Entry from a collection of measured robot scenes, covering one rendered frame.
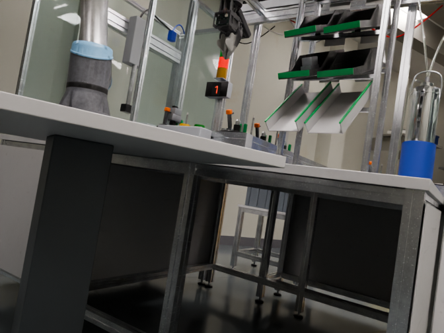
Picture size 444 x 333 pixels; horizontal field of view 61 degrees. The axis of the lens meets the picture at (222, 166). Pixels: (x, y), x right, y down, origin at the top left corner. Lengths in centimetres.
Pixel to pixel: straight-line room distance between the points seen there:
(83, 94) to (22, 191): 112
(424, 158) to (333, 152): 388
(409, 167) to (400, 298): 107
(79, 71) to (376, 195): 88
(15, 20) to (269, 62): 313
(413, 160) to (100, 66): 152
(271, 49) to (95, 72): 458
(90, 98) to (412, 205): 90
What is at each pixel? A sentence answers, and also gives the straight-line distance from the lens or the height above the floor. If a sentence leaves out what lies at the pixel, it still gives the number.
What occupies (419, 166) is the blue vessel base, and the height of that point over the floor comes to 101.
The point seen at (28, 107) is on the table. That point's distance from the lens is 71.
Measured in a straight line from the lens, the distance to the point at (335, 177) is 109.
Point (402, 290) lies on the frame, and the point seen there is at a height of 58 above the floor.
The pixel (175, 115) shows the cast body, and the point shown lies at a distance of 175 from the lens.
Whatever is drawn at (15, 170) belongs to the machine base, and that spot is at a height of 67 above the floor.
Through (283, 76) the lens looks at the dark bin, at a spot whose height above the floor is 120.
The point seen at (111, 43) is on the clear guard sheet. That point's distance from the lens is 285.
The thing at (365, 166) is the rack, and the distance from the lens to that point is 138.
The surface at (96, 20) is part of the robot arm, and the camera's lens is 135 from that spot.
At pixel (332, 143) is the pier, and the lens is 586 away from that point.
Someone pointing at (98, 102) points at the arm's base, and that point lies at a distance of 114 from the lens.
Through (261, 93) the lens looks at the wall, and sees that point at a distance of 536.
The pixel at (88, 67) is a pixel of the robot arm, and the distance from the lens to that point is 115.
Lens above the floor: 76
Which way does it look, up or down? 3 degrees up
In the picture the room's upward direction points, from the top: 9 degrees clockwise
